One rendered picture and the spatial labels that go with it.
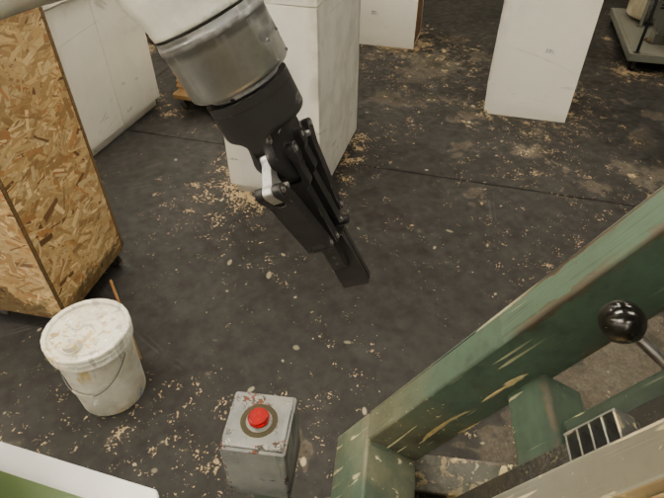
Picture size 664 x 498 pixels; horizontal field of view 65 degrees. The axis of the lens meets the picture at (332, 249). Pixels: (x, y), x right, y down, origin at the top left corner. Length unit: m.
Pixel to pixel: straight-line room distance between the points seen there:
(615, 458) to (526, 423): 0.23
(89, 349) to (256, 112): 1.64
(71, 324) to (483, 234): 2.03
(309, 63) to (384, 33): 2.75
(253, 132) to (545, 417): 0.56
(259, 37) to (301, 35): 2.18
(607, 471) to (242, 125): 0.47
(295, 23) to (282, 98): 2.16
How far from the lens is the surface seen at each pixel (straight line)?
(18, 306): 2.62
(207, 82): 0.42
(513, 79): 4.10
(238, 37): 0.41
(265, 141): 0.43
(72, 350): 1.99
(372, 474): 0.98
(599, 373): 2.46
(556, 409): 0.81
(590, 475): 0.62
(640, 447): 0.59
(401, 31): 5.29
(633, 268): 0.71
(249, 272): 2.63
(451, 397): 0.88
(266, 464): 1.01
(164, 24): 0.41
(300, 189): 0.47
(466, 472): 1.13
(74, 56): 3.62
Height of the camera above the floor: 1.78
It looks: 41 degrees down
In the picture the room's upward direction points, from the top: straight up
